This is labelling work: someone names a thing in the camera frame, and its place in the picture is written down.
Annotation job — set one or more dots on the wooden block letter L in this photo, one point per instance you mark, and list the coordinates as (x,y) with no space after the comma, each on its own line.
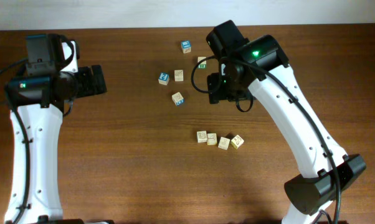
(211,139)

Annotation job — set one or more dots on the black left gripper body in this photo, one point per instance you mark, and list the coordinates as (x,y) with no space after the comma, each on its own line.
(81,82)

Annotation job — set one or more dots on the wooden block letter M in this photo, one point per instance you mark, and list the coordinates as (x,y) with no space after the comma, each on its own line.
(177,98)

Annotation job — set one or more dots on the wooden block snail picture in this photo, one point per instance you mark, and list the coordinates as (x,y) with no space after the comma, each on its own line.
(201,136)

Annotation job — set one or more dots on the wooden block blue number 2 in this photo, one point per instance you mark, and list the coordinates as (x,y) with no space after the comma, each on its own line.
(163,79)

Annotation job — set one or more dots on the wooden block letter J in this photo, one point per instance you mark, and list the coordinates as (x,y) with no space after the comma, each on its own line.
(224,143)

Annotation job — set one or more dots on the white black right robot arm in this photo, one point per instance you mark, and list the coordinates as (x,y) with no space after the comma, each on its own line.
(259,70)

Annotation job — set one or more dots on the wooden block letter H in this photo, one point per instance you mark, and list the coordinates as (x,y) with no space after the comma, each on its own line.
(237,141)

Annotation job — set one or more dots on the wooden block green side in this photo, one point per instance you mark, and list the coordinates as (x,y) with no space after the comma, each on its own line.
(202,62)

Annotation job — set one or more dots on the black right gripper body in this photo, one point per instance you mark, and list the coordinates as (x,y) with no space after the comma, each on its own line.
(223,90)

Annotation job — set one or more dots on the blue top wooden block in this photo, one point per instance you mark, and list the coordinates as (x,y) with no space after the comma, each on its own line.
(186,46)

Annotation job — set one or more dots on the wooden block fox picture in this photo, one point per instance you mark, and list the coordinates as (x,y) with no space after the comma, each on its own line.
(179,75)

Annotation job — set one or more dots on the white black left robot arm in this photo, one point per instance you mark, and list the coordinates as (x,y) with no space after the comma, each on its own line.
(50,79)

